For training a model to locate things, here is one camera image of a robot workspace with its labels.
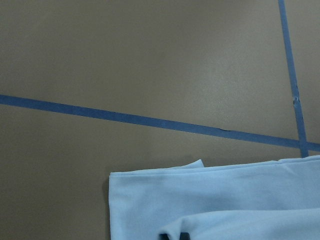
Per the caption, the light blue t-shirt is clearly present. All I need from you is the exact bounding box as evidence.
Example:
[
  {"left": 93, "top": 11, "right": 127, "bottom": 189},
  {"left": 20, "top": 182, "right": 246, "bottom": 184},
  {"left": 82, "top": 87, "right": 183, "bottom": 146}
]
[{"left": 108, "top": 155, "right": 320, "bottom": 240}]

